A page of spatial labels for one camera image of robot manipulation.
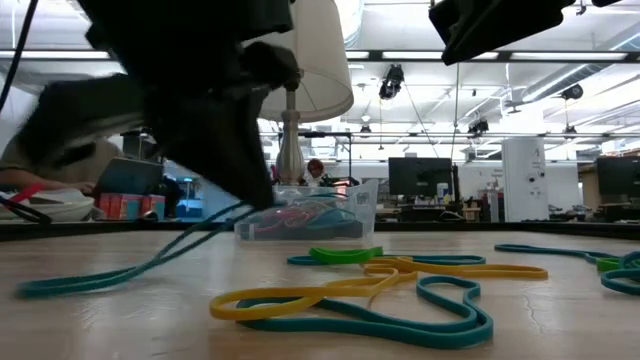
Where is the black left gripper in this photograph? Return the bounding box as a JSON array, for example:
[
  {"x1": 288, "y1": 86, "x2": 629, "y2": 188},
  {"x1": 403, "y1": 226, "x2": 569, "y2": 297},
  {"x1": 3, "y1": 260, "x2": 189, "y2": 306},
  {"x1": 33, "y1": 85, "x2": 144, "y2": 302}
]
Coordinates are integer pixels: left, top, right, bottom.
[{"x1": 17, "y1": 0, "x2": 301, "y2": 210}]

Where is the red rubber band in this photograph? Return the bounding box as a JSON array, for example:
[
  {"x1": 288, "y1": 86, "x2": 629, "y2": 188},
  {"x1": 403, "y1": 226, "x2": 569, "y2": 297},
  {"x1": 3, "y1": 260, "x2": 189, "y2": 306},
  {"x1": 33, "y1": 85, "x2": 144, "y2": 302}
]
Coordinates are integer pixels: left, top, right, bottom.
[{"x1": 254, "y1": 207, "x2": 321, "y2": 234}]

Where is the yellow rubber band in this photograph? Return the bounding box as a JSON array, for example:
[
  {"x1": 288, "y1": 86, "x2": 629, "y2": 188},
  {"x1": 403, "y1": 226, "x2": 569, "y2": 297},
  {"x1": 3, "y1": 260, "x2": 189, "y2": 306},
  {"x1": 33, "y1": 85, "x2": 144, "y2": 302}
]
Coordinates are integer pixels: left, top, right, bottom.
[
  {"x1": 208, "y1": 267, "x2": 420, "y2": 322},
  {"x1": 363, "y1": 256, "x2": 550, "y2": 281}
]

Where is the green rubber band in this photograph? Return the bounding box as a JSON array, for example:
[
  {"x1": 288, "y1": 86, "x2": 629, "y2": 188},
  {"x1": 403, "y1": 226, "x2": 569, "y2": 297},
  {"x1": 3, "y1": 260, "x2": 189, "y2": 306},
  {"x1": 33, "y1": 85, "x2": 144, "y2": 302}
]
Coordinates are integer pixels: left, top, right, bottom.
[
  {"x1": 594, "y1": 256, "x2": 625, "y2": 274},
  {"x1": 308, "y1": 245, "x2": 385, "y2": 266}
]

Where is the blue rubber band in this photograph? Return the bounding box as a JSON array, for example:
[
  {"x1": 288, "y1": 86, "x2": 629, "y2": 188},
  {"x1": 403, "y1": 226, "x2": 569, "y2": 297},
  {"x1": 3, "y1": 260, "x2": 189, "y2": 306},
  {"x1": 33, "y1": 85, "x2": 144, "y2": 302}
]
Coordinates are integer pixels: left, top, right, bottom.
[{"x1": 299, "y1": 205, "x2": 359, "y2": 229}]

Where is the clear plastic bin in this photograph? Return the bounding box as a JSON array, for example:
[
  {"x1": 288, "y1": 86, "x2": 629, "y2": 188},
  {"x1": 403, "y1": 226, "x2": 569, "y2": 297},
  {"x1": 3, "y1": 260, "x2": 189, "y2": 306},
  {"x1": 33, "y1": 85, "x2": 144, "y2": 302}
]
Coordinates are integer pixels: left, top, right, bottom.
[{"x1": 233, "y1": 178, "x2": 380, "y2": 243}]

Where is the blue storage shelf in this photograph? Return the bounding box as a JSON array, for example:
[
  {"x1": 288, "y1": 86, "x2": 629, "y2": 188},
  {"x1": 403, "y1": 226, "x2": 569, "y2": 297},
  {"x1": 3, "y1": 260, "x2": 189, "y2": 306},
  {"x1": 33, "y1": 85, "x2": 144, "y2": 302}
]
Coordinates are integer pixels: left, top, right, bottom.
[{"x1": 164, "y1": 174, "x2": 236, "y2": 221}]

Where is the grey blue laptop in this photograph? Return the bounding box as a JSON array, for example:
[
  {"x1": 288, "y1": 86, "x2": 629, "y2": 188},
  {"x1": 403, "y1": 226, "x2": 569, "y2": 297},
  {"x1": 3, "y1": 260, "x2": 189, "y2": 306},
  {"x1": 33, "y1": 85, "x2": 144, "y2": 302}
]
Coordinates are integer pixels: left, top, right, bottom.
[{"x1": 92, "y1": 157, "x2": 166, "y2": 197}]

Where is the black ceiling spotlight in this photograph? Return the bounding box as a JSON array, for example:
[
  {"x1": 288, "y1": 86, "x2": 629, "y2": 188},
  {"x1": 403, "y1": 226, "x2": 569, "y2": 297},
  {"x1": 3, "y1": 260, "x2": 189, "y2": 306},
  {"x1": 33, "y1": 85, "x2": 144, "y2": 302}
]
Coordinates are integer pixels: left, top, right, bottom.
[
  {"x1": 378, "y1": 63, "x2": 406, "y2": 101},
  {"x1": 467, "y1": 117, "x2": 491, "y2": 137},
  {"x1": 560, "y1": 83, "x2": 585, "y2": 102}
]

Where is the person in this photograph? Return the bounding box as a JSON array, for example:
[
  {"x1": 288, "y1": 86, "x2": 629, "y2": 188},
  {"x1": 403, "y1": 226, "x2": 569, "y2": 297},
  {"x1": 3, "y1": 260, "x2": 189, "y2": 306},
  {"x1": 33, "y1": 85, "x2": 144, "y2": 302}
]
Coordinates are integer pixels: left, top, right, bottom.
[
  {"x1": 0, "y1": 137, "x2": 124, "y2": 196},
  {"x1": 304, "y1": 157, "x2": 329, "y2": 187}
]

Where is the orange red carton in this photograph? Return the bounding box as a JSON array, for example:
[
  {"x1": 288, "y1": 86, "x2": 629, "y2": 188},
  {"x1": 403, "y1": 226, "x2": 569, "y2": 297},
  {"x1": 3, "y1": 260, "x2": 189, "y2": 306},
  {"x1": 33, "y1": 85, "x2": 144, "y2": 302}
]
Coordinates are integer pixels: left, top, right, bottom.
[{"x1": 96, "y1": 193, "x2": 167, "y2": 222}]

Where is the white shade silver table lamp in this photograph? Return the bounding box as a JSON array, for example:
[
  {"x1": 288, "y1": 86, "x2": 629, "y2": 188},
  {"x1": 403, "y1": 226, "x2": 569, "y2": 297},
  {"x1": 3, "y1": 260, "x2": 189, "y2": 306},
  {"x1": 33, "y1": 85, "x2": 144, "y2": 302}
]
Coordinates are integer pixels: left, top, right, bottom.
[{"x1": 257, "y1": 0, "x2": 355, "y2": 187}]

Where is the white pillar cabinet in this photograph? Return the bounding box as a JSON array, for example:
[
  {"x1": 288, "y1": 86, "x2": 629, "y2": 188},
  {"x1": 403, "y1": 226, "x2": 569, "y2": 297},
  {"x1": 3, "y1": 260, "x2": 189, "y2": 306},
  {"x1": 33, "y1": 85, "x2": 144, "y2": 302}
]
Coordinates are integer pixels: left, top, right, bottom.
[{"x1": 501, "y1": 137, "x2": 549, "y2": 223}]

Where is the black computer monitor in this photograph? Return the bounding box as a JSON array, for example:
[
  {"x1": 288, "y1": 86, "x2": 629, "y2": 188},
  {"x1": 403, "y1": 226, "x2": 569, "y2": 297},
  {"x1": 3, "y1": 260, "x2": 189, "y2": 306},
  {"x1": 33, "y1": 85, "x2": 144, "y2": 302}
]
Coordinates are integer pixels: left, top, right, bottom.
[
  {"x1": 596, "y1": 155, "x2": 640, "y2": 205},
  {"x1": 387, "y1": 156, "x2": 460, "y2": 197}
]

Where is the thin hanging cord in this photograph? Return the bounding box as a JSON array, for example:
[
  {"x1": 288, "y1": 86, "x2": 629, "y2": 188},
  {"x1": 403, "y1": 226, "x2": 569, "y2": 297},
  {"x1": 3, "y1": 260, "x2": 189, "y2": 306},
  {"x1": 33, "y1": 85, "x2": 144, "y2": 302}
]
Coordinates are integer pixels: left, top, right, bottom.
[{"x1": 449, "y1": 62, "x2": 461, "y2": 162}]

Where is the black horizontal pipe rail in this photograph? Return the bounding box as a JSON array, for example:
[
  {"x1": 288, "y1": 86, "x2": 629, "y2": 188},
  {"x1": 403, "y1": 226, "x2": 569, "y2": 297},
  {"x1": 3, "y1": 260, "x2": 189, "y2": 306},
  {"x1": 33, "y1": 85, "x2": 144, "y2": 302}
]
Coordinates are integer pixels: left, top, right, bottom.
[{"x1": 259, "y1": 128, "x2": 640, "y2": 140}]

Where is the red strap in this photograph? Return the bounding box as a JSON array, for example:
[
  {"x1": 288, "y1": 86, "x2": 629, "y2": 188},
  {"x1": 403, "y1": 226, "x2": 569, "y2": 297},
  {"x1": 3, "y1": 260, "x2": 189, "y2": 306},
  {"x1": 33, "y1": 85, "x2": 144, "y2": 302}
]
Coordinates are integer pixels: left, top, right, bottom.
[{"x1": 7, "y1": 183, "x2": 46, "y2": 205}]

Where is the black cord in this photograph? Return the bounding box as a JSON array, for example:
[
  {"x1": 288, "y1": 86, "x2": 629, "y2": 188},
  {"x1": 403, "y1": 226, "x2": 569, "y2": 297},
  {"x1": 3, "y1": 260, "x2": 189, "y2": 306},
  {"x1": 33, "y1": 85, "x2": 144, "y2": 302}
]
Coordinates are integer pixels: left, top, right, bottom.
[{"x1": 0, "y1": 193, "x2": 54, "y2": 226}]

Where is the black metal table frame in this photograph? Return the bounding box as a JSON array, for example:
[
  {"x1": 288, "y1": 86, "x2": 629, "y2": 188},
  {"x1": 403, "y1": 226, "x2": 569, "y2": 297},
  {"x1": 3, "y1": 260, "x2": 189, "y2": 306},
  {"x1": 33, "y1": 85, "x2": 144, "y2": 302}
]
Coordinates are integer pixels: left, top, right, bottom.
[{"x1": 0, "y1": 219, "x2": 640, "y2": 242}]

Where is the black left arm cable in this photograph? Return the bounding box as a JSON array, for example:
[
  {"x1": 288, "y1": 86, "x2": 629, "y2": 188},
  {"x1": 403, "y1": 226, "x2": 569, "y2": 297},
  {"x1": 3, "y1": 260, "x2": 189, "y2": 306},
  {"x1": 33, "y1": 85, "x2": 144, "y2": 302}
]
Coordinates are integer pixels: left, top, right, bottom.
[{"x1": 0, "y1": 0, "x2": 40, "y2": 114}]

